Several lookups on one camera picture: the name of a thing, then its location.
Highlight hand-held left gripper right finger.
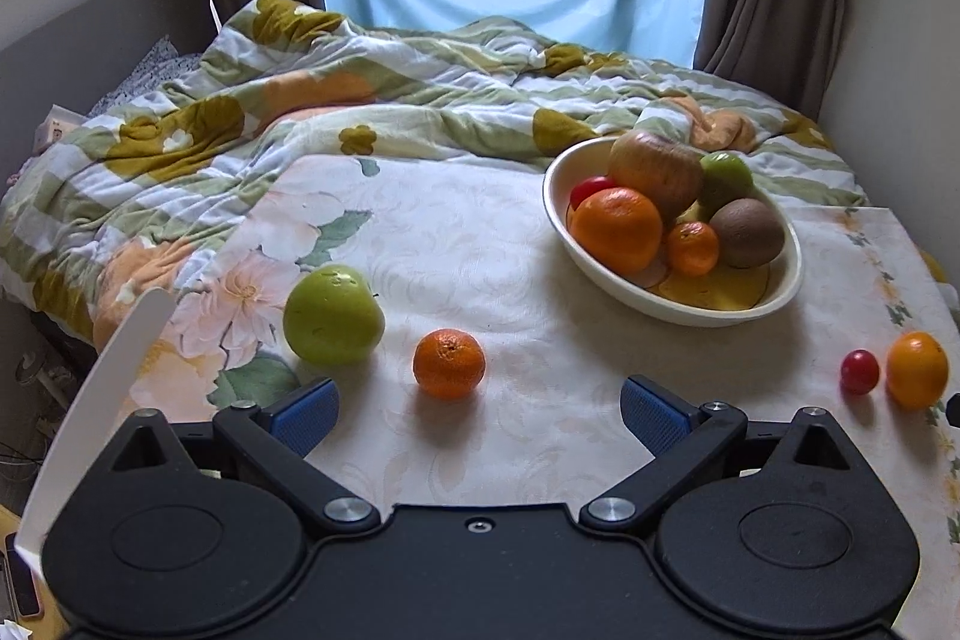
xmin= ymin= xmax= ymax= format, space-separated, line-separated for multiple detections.
xmin=577 ymin=374 xmax=875 ymax=532

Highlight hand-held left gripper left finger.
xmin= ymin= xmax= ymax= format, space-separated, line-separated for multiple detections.
xmin=94 ymin=376 xmax=383 ymax=540

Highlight medium orange tangerine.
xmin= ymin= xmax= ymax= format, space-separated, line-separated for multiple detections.
xmin=886 ymin=331 xmax=950 ymax=411
xmin=665 ymin=221 xmax=721 ymax=277

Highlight small green apple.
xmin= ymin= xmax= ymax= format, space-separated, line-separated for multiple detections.
xmin=283 ymin=265 xmax=386 ymax=366

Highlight red cherry tomato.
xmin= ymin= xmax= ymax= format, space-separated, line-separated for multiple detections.
xmin=570 ymin=175 xmax=620 ymax=212
xmin=840 ymin=349 xmax=880 ymax=396

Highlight cream bowl with bear print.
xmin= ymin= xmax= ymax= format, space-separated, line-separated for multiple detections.
xmin=543 ymin=136 xmax=803 ymax=328

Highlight small tangerine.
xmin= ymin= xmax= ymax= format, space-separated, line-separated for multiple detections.
xmin=412 ymin=328 xmax=487 ymax=401

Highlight large orange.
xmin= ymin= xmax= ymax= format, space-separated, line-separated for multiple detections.
xmin=568 ymin=187 xmax=665 ymax=277

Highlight brown kiwi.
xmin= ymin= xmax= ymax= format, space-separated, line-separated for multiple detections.
xmin=709 ymin=197 xmax=786 ymax=270

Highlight large yellow apple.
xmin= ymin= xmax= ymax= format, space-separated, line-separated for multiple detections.
xmin=606 ymin=130 xmax=704 ymax=226

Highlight floral white tablecloth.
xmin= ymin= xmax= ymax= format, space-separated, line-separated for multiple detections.
xmin=124 ymin=155 xmax=960 ymax=640

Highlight wooden side table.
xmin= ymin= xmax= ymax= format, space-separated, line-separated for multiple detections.
xmin=0 ymin=505 xmax=68 ymax=640

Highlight smartphone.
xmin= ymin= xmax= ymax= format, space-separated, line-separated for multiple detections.
xmin=4 ymin=531 xmax=42 ymax=618

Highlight green yellow floral blanket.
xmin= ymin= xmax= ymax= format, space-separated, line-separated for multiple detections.
xmin=0 ymin=0 xmax=871 ymax=348

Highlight blue patterned pillow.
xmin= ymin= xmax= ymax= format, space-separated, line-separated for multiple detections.
xmin=90 ymin=36 xmax=203 ymax=116

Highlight small white box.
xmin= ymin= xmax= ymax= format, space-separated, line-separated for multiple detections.
xmin=34 ymin=104 xmax=83 ymax=150

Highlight grey headboard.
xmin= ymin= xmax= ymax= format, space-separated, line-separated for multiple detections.
xmin=0 ymin=0 xmax=211 ymax=176

